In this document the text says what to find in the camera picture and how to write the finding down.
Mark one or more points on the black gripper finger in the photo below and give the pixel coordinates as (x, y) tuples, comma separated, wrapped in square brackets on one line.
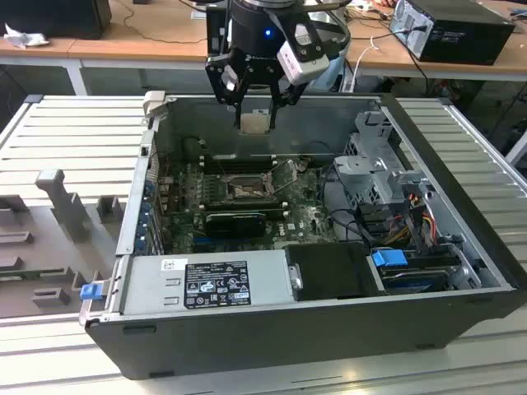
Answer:
[(215, 80), (288, 96)]

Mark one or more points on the silver CPU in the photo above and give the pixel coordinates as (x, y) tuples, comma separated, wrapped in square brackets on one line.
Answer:
[(255, 123)]

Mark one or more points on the metal locking lever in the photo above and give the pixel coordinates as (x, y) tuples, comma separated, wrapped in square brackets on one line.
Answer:
[(222, 166)]

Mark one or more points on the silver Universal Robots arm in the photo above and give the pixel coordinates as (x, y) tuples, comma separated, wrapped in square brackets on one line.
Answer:
[(339, 72)]

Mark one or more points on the black RAM slot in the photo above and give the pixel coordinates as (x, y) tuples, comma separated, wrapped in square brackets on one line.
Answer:
[(247, 201), (243, 170), (243, 156), (243, 161), (243, 165)]

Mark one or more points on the blue expansion slot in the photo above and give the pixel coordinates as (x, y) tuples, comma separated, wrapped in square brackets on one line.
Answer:
[(201, 239)]

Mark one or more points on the coin cell battery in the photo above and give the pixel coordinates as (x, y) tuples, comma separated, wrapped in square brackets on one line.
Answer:
[(302, 165)]

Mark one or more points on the metal drive cage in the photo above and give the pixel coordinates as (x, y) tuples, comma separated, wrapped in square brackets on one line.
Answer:
[(358, 166)]

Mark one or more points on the wooden desk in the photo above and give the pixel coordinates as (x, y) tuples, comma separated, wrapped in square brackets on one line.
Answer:
[(383, 61), (41, 51)]

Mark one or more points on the green motherboard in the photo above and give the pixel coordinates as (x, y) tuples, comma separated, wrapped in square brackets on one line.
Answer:
[(304, 218)]

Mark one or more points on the graphics card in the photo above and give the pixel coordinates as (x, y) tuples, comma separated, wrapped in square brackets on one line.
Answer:
[(234, 226)]

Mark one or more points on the black box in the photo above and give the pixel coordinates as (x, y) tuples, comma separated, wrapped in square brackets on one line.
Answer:
[(53, 18)]

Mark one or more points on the black plastic shroud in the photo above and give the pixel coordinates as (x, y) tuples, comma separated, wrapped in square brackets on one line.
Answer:
[(329, 271)]

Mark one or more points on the black desktop computer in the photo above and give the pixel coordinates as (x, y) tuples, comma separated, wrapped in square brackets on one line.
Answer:
[(465, 41)]

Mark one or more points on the hard disk in blue carrier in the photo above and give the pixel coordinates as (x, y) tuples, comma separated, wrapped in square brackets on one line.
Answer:
[(387, 263)]

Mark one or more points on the crumpled white paper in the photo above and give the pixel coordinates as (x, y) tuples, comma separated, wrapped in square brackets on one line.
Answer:
[(24, 39)]

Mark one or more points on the silver power supply unit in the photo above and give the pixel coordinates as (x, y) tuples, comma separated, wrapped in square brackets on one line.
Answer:
[(144, 284)]

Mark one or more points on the grey parts rack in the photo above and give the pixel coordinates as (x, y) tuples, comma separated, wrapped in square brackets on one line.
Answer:
[(41, 230)]

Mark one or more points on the blue case latch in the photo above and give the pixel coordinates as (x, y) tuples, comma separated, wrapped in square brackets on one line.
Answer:
[(90, 291)]

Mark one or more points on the black open PC case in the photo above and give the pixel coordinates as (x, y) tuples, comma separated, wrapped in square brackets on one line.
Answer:
[(247, 349)]

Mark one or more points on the green RAM stick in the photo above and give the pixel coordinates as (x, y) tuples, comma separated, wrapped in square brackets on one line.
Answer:
[(24, 275)]

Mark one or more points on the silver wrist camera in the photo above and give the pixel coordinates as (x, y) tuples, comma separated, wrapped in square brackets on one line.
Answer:
[(304, 66)]

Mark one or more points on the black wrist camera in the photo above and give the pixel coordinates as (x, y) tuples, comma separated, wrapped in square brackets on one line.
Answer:
[(216, 29)]

